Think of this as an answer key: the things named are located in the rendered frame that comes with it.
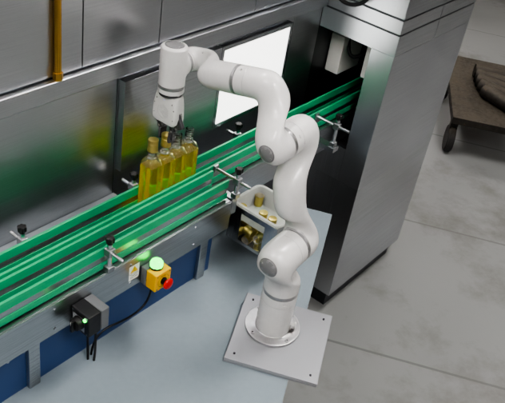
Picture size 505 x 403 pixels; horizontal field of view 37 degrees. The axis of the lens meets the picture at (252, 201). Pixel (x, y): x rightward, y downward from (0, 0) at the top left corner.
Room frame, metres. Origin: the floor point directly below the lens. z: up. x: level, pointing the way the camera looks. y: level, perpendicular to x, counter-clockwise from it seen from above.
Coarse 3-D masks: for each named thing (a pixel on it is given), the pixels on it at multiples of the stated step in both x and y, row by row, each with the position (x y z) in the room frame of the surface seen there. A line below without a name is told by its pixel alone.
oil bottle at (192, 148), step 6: (186, 144) 2.20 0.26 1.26; (192, 144) 2.21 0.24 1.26; (186, 150) 2.19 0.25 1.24; (192, 150) 2.20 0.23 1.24; (192, 156) 2.20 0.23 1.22; (186, 162) 2.19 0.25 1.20; (192, 162) 2.21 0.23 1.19; (186, 168) 2.19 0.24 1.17; (192, 168) 2.21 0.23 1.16; (186, 174) 2.19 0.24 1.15; (192, 174) 2.21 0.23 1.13
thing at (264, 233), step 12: (240, 192) 2.41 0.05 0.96; (240, 216) 2.25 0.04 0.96; (252, 216) 2.22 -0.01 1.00; (228, 228) 2.28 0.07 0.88; (240, 228) 2.25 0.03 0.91; (252, 228) 2.22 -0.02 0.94; (264, 228) 2.19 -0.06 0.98; (240, 240) 2.24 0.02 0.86; (252, 240) 2.21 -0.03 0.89; (264, 240) 2.18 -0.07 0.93; (252, 252) 2.21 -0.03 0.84
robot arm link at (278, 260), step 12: (276, 240) 1.85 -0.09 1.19; (288, 240) 1.85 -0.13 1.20; (300, 240) 1.87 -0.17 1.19; (264, 252) 1.80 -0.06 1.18; (276, 252) 1.79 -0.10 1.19; (288, 252) 1.81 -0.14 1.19; (300, 252) 1.84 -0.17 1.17; (264, 264) 1.78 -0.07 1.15; (276, 264) 1.77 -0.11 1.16; (288, 264) 1.78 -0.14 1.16; (300, 264) 1.84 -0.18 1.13; (264, 276) 1.86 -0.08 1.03; (276, 276) 1.76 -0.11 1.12; (288, 276) 1.78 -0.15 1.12; (264, 288) 1.86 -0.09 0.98; (276, 288) 1.83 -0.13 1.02; (288, 288) 1.82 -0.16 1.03; (276, 300) 1.83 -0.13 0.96; (288, 300) 1.84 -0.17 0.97
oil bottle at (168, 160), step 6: (162, 156) 2.10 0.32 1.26; (168, 156) 2.11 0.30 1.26; (162, 162) 2.09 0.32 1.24; (168, 162) 2.10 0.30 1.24; (174, 162) 2.13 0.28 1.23; (162, 168) 2.09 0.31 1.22; (168, 168) 2.10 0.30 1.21; (162, 174) 2.09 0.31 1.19; (168, 174) 2.11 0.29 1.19; (162, 180) 2.09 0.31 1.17; (168, 180) 2.11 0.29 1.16; (162, 186) 2.09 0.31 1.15; (168, 186) 2.11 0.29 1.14
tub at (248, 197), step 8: (248, 192) 2.35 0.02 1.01; (256, 192) 2.39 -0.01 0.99; (264, 192) 2.39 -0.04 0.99; (272, 192) 2.38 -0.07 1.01; (240, 200) 2.31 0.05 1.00; (248, 200) 2.35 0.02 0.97; (264, 200) 2.39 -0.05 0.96; (272, 200) 2.37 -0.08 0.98; (248, 208) 2.24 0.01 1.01; (256, 208) 2.35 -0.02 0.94; (264, 208) 2.36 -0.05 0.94; (272, 208) 2.36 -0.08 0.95; (256, 216) 2.21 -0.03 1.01; (272, 224) 2.17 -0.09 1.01; (280, 224) 2.18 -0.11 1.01
